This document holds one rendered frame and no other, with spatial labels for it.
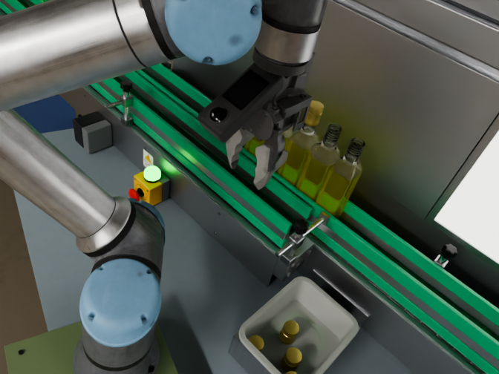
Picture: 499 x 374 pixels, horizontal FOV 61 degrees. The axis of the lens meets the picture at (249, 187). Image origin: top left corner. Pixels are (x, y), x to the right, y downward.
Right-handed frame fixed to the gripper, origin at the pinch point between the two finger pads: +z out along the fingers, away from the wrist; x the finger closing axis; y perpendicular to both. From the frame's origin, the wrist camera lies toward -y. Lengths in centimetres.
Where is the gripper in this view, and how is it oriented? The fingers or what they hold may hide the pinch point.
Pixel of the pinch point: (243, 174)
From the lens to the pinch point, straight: 65.7
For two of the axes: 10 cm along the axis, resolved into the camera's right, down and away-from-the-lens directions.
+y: 6.8, -4.1, 6.1
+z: -1.8, 7.1, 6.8
